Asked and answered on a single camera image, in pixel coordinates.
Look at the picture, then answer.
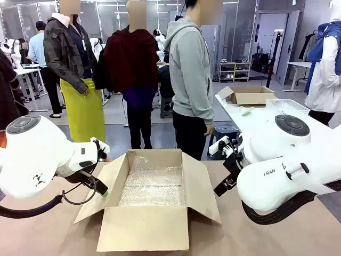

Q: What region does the black left arm cable sleeve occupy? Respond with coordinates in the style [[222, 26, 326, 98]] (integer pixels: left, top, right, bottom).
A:
[[0, 173, 97, 220]]

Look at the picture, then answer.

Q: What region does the long white table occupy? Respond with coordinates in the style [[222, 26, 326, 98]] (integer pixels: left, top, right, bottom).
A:
[[214, 94, 334, 140]]

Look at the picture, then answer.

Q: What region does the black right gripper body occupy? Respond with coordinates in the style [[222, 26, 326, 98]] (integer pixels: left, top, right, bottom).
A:
[[223, 153, 242, 184]]

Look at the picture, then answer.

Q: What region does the wooden shoe rack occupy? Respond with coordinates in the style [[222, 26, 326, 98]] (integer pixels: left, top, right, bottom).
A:
[[218, 61, 251, 83]]

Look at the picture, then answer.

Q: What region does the grey step stool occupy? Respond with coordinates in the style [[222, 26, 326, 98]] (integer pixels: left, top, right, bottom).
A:
[[160, 97, 174, 119]]

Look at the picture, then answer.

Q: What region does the mannequin with yellow skirt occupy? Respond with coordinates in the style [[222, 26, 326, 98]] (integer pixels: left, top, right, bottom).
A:
[[43, 12, 107, 143]]

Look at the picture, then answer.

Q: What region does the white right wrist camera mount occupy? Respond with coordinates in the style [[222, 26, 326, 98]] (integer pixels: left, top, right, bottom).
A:
[[208, 135, 230, 156]]

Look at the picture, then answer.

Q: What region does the mannequin with dark jacket orange skirt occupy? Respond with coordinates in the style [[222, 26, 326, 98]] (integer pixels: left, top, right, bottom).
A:
[[0, 49, 29, 149]]

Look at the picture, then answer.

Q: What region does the black right arm cable sleeve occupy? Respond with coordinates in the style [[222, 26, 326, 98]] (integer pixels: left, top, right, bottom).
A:
[[241, 190, 318, 226]]

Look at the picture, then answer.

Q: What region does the black suitcase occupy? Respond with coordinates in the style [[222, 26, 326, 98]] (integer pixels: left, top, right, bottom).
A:
[[251, 52, 272, 74]]

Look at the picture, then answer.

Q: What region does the clear bubble wrap sheet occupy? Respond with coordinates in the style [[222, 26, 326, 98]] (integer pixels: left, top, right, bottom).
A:
[[118, 156, 186, 207]]

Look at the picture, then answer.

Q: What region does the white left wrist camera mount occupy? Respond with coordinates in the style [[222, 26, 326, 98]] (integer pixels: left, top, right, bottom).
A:
[[90, 137, 110, 161]]

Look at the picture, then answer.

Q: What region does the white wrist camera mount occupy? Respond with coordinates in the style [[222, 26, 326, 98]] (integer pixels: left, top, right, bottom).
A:
[[208, 135, 230, 156], [90, 137, 110, 161]]

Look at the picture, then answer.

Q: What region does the white humanoid robot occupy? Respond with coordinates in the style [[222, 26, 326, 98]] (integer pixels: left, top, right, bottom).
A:
[[153, 28, 167, 63], [3, 38, 22, 71], [90, 37, 105, 65]]

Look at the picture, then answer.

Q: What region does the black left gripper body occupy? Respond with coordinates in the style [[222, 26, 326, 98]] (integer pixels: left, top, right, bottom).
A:
[[59, 170, 104, 191]]

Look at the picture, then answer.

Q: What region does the mannequin with maroon jacket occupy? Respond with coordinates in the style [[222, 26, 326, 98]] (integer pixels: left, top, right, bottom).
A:
[[102, 0, 160, 150]]

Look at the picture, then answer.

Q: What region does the small open cardboard box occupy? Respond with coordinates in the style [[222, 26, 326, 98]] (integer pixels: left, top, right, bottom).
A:
[[217, 85, 275, 107]]

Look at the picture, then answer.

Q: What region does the black tripod stand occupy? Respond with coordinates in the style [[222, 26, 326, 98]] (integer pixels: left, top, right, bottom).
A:
[[265, 31, 283, 89]]

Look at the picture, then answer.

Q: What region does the person's right forearm grey sleeve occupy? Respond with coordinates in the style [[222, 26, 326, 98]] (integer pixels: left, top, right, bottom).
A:
[[196, 87, 216, 127]]

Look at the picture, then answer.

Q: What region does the hanging black coat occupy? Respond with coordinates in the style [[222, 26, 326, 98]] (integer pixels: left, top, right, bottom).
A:
[[298, 33, 319, 62]]

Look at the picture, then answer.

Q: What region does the mannequin with blue vest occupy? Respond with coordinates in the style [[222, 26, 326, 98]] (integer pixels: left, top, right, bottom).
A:
[[304, 0, 341, 128]]

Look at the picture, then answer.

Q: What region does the seated person in black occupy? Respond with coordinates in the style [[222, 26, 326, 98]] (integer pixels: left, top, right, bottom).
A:
[[158, 65, 176, 99]]

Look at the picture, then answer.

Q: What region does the white work desk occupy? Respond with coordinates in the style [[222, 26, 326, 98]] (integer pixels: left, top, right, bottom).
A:
[[13, 68, 49, 111]]

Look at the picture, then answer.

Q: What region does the white desk with metal legs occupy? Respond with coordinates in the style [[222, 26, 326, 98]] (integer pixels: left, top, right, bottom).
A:
[[286, 61, 312, 92]]

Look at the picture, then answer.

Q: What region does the white perforated plastic basket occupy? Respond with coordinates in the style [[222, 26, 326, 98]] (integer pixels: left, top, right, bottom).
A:
[[266, 99, 310, 116]]

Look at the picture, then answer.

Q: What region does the large open cardboard box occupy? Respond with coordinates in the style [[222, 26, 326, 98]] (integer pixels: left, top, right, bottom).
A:
[[74, 148, 222, 253]]

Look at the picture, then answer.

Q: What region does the person in grey hoodie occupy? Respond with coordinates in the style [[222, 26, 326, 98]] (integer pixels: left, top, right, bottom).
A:
[[164, 0, 223, 161]]

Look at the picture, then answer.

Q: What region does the blue-grey plastic stool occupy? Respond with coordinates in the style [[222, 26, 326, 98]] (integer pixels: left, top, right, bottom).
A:
[[214, 125, 240, 161]]

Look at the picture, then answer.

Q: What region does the black arm cable sleeve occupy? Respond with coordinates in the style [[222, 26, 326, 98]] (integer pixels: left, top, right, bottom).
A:
[[0, 173, 97, 220], [241, 190, 318, 226]]

